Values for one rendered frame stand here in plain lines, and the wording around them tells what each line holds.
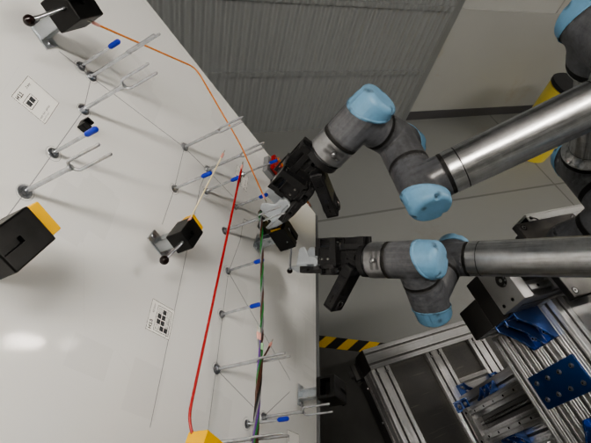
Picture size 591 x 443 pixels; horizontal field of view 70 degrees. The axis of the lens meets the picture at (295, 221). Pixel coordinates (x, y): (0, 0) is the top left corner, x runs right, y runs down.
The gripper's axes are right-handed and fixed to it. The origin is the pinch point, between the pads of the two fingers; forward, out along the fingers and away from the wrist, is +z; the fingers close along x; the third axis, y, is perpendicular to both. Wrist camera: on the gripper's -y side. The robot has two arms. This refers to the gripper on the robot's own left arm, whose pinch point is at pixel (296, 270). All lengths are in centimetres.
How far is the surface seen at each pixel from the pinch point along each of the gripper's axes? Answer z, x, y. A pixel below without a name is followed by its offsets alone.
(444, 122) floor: 57, -268, 112
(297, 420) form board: -5.0, 6.9, -31.6
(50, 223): -18, 61, 7
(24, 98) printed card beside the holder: -4, 59, 25
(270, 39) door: 92, -93, 128
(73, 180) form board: -5, 54, 14
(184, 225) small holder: -10.3, 39.2, 8.5
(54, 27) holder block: -4, 56, 36
